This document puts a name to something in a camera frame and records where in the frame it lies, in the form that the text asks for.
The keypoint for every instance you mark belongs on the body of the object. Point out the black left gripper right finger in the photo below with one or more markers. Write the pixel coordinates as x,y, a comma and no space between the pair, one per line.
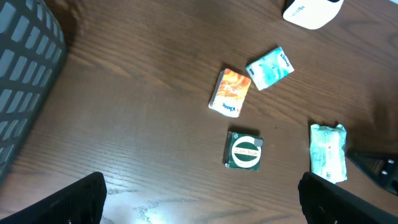
325,202

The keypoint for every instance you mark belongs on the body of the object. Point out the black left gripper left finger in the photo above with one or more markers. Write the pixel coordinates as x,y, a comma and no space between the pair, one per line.
80,202

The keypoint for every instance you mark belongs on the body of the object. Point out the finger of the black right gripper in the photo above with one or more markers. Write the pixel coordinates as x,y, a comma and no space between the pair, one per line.
381,168

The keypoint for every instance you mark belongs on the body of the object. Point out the green wet wipes pack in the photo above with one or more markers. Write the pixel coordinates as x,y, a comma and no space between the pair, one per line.
327,152

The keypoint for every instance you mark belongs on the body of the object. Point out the dark green small box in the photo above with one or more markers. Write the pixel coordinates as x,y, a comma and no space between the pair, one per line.
243,151

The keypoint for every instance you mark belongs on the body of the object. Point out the orange tissue pack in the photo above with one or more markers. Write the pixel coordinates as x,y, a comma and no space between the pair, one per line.
230,91

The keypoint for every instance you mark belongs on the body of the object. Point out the green tissue pack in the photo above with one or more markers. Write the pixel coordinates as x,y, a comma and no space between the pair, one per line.
269,69

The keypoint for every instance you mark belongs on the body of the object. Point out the white barcode scanner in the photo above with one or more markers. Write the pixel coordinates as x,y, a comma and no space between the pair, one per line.
311,14

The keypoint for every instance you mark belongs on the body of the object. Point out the grey plastic shopping basket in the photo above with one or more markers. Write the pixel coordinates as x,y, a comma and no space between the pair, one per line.
33,51

